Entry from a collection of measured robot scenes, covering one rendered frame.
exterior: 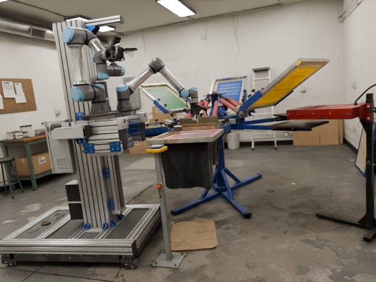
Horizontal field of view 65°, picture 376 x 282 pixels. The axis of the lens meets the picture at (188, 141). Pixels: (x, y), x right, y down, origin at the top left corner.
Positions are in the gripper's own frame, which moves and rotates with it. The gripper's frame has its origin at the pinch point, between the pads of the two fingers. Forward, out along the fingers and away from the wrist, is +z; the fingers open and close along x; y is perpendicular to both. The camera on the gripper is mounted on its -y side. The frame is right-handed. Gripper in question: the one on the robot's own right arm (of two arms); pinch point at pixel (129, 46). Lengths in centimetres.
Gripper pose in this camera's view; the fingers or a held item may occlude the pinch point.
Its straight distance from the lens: 200.1
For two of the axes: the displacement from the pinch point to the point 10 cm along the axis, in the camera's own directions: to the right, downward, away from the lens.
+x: -6.0, 0.4, -8.0
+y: 0.1, 10.0, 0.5
